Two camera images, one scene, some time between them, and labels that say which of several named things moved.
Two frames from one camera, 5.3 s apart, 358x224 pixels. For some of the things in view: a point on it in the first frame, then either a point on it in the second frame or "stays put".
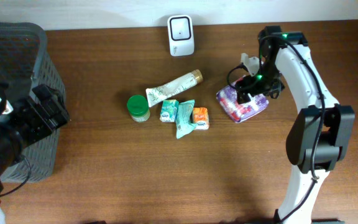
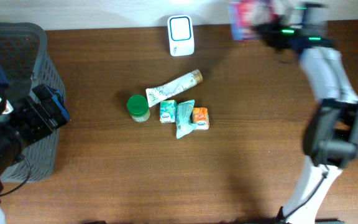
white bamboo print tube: [158, 93] stays put
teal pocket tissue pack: [169, 111] stays put
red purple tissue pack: [228, 99] -> [248, 19]
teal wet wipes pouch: [183, 119] stays put
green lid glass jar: [138, 107] stays put
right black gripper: [254, 89] -> [263, 28]
